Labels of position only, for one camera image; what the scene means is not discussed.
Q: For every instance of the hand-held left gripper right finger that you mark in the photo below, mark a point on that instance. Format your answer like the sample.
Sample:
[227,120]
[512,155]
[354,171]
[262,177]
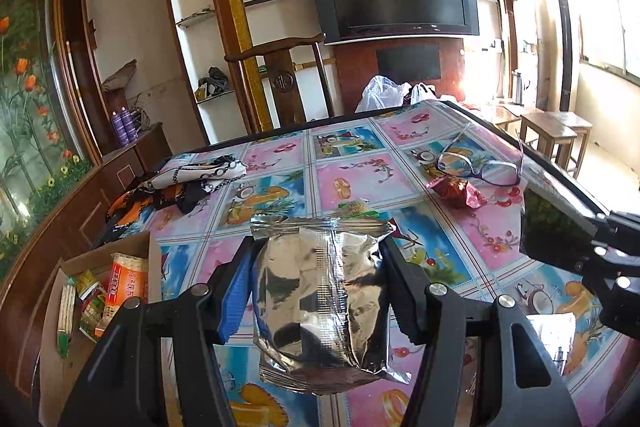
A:
[407,302]

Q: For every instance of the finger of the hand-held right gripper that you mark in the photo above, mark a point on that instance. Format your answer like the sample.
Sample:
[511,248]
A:
[617,289]
[617,227]

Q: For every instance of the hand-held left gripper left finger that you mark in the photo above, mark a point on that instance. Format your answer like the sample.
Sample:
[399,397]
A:
[234,307]

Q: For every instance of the dark green snack packet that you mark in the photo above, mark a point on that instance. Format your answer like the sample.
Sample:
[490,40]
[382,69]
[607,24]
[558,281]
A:
[547,227]

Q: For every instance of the large silver foil snack packet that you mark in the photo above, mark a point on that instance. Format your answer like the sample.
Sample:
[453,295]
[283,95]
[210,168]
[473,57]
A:
[320,297]

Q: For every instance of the cardboard box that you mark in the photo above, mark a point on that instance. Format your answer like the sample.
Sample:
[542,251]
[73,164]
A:
[50,357]

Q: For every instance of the small silver foil packet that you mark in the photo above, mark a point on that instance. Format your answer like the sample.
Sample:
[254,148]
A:
[550,342]

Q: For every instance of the orange snack packet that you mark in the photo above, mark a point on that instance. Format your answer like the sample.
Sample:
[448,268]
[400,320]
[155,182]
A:
[125,287]

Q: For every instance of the wooden stool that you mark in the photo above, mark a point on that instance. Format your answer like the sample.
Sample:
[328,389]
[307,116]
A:
[555,127]

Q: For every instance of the crumpled dark red wrapper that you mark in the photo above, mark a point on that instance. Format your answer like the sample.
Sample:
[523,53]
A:
[457,192]

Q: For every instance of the eyeglasses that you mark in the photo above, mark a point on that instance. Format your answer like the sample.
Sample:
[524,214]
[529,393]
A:
[495,174]

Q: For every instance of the orange black printed scarf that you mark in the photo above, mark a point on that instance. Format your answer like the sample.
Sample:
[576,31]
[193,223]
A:
[185,172]

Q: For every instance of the yellow green snack packet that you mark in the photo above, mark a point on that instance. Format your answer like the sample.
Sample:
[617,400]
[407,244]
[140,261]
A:
[89,282]

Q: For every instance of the wooden side table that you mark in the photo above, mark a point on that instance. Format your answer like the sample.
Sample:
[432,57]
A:
[510,112]

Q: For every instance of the long cream green packet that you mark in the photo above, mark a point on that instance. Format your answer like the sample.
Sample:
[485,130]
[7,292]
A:
[65,317]

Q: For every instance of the metal thermos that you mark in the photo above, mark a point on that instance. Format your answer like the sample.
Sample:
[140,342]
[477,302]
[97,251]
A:
[518,88]

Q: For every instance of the low wooden cabinet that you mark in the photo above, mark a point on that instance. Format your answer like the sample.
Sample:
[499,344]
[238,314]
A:
[135,157]

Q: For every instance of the plastic bag with red contents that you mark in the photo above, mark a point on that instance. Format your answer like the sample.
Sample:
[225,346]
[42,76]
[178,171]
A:
[420,93]

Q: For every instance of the purple bottle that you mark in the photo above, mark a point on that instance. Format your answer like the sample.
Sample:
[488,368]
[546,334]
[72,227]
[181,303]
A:
[118,129]
[130,124]

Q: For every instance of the white plastic bag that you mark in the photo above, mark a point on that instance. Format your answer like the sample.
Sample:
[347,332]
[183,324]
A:
[380,92]

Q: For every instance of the dark bundle on shelf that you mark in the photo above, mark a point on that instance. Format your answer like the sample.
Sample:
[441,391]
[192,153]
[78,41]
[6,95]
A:
[212,84]

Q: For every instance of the wooden chair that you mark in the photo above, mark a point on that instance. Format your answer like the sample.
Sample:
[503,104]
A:
[282,79]

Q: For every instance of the brown paper bag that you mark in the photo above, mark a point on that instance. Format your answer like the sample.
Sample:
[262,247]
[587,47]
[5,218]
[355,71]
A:
[120,77]

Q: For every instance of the black wall panel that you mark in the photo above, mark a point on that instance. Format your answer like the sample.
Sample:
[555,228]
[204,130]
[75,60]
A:
[407,62]

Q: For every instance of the flower wall mural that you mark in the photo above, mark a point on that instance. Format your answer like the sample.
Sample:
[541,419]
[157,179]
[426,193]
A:
[30,107]

